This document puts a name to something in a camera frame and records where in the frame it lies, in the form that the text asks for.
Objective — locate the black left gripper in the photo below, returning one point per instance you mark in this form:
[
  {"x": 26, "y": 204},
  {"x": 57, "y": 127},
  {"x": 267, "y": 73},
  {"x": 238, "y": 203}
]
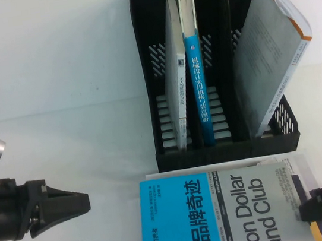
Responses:
[{"x": 8, "y": 210}]

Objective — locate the blue and grey paperback book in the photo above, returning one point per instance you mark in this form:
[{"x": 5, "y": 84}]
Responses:
[{"x": 223, "y": 222}]

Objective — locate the black plastic book stand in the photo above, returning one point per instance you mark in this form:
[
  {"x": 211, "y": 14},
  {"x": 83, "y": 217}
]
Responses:
[{"x": 181, "y": 159}]

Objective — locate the white book with orange edge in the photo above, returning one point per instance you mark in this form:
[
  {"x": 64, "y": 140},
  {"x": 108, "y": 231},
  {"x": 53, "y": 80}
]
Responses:
[{"x": 265, "y": 52}]

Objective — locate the blue hardcover book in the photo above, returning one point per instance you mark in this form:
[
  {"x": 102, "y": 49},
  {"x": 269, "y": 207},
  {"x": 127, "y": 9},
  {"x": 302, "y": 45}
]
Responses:
[{"x": 200, "y": 91}]

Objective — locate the thin white paperback book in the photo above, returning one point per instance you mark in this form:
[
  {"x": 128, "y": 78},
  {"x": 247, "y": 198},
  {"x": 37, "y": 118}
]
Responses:
[{"x": 175, "y": 64}]

